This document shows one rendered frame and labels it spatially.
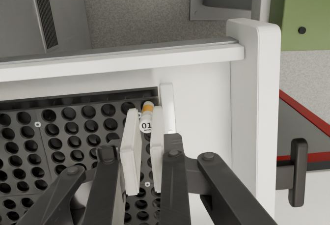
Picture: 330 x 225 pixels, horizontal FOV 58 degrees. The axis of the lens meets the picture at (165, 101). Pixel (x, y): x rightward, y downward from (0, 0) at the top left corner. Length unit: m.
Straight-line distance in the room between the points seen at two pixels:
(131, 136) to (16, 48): 0.42
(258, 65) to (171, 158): 0.12
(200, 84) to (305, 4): 0.15
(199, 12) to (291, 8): 0.79
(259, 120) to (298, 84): 1.07
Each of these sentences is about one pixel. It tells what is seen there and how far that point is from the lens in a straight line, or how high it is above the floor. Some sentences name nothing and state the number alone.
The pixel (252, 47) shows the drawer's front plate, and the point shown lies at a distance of 0.25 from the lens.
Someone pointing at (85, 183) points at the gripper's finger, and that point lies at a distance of 0.16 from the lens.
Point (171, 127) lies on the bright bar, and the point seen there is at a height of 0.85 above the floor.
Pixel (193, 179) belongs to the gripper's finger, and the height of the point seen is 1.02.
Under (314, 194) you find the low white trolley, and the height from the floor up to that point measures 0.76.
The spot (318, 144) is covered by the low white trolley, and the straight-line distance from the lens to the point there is 0.64.
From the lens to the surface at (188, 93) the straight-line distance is 0.33.
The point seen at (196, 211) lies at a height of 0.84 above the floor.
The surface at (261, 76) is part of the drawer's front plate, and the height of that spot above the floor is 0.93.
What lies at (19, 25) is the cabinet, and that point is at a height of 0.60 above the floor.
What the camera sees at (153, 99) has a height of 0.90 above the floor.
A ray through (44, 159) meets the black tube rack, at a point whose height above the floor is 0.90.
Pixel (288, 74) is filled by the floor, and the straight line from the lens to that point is 1.30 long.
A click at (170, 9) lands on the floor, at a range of 1.15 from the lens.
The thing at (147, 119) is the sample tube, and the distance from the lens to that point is 0.23.
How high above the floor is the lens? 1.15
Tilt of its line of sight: 71 degrees down
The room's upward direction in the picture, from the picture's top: 175 degrees clockwise
